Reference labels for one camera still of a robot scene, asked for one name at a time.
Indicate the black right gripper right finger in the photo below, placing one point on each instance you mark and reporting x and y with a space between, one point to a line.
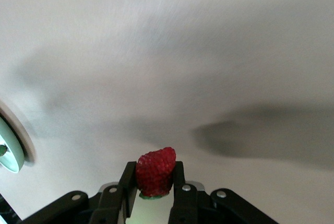
188 205

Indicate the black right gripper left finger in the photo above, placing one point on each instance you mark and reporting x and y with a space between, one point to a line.
112 205

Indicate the light green round plate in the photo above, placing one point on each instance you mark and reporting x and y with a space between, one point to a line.
13 151

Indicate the brown table mat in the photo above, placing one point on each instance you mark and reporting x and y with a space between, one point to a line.
167 51

